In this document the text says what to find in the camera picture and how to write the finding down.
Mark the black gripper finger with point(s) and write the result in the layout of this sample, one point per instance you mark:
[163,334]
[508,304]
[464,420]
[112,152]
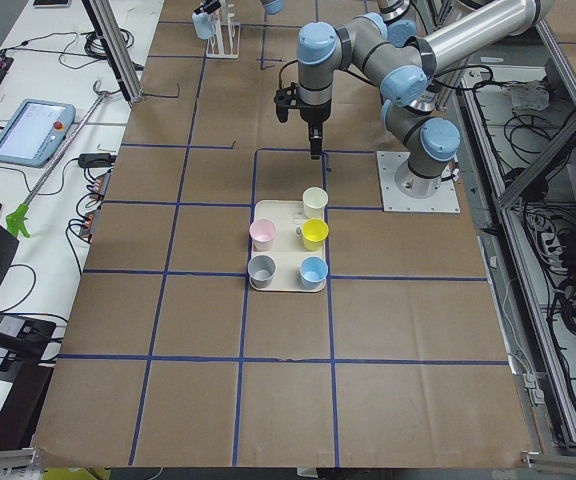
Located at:
[313,141]
[319,138]

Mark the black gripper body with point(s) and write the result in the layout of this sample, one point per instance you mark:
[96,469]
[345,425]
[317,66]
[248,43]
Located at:
[206,7]
[314,114]

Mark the light blue plastic cup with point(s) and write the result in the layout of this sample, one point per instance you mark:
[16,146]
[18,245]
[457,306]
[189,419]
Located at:
[203,25]

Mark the cream white plastic cup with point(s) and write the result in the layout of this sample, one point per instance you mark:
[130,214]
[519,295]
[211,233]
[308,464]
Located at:
[314,200]

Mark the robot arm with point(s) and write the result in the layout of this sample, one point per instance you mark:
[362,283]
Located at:
[389,10]
[402,74]

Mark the yellow plastic cup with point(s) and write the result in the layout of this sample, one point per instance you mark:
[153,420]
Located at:
[314,233]

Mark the pink plastic cup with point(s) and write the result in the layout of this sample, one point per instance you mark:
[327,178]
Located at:
[262,233]

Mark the grey plastic cup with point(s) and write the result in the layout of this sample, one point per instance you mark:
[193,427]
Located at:
[261,270]

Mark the cream plastic tray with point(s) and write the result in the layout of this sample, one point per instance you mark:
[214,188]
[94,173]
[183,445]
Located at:
[288,250]

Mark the black power adapter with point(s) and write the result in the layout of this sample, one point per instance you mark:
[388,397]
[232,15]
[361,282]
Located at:
[96,160]

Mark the blue teach pendant tablet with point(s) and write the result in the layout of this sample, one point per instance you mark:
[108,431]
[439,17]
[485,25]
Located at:
[34,132]

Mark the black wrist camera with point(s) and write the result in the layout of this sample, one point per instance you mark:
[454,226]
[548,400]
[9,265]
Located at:
[285,100]

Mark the white wire cup rack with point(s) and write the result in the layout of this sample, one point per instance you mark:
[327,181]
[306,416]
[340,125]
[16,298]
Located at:
[225,42]

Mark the aluminium frame post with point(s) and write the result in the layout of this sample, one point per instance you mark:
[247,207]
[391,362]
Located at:
[106,27]

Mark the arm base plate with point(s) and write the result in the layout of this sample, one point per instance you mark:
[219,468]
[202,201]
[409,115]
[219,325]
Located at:
[404,192]

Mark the green handled reacher grabber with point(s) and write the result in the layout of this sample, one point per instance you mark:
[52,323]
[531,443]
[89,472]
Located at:
[15,221]

